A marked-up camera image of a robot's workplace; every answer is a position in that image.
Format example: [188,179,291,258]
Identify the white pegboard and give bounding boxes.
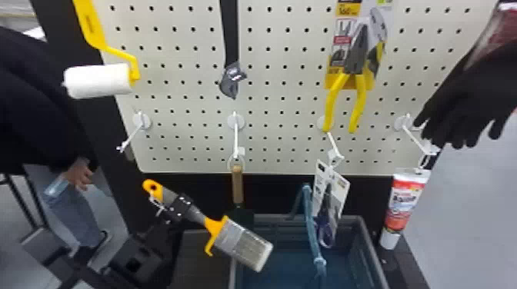
[30,0,500,289]

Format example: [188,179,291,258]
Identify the wooden handled brush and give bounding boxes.
[225,154,255,228]

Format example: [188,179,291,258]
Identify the yellow paintbrush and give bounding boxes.
[142,178,275,274]

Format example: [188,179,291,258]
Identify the black handled tool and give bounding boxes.
[218,0,248,101]

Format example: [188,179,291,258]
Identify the white tube with red label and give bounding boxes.
[379,167,432,251]

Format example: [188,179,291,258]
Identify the person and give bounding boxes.
[0,25,111,259]

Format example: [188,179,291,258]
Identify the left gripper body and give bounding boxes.
[135,218,186,261]

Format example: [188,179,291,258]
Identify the black gloves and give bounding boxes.
[412,0,517,150]

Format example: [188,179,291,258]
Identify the blue scissors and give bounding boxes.
[312,159,352,249]

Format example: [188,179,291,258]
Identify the yellow paint roller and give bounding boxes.
[61,0,142,101]

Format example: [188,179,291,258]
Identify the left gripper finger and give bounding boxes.
[162,194,195,224]

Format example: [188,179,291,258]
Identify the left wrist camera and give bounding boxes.
[108,235,165,286]

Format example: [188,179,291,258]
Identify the blue basket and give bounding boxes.
[174,183,391,289]

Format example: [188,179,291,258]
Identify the yellow pliers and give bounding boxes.
[322,0,395,135]

